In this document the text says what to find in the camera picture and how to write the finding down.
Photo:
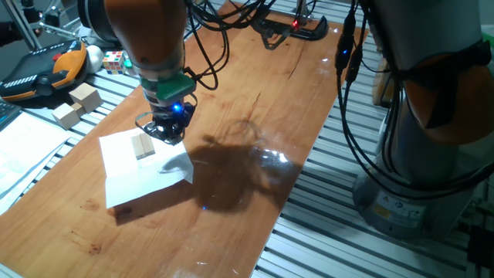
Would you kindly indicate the white egg-shaped object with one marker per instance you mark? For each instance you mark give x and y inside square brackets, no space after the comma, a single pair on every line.
[94,58]

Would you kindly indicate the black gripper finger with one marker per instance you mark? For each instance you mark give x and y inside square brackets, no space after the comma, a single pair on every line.
[176,135]
[155,129]

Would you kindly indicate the large wooden cube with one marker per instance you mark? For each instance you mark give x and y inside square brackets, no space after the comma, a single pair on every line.
[85,96]

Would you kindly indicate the glossy brown wooden board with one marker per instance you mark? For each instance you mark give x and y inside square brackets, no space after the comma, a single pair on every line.
[251,85]

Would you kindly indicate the black computer keyboard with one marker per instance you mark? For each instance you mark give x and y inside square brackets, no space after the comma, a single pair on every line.
[7,114]

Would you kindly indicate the Rubik's cube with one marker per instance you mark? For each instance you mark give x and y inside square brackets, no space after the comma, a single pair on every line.
[114,63]

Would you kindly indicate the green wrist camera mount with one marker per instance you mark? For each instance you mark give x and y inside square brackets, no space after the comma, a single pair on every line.
[170,89]

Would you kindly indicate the black clamp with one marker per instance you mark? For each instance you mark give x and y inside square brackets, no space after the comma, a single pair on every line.
[312,32]

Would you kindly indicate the medium wooden cube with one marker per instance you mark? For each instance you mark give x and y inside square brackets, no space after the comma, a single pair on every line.
[65,116]

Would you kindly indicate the small wooden block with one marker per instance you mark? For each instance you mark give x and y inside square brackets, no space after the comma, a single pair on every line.
[79,109]

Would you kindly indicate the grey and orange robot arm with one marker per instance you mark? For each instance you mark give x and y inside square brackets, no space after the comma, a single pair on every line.
[424,31]

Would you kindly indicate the white paper sheet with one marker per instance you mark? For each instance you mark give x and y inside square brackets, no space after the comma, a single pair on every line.
[127,185]

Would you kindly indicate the grey metal tripod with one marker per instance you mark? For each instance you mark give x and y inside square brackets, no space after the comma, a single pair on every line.
[23,27]

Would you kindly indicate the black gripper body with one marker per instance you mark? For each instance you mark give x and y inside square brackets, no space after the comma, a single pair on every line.
[171,114]

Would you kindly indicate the black orange teach pendant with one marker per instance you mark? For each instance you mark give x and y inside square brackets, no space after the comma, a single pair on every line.
[34,73]

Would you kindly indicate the white paper stack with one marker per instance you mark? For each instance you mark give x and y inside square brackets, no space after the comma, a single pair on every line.
[23,154]

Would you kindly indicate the flat wooden block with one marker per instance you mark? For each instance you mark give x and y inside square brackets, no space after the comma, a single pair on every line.
[147,143]
[137,148]

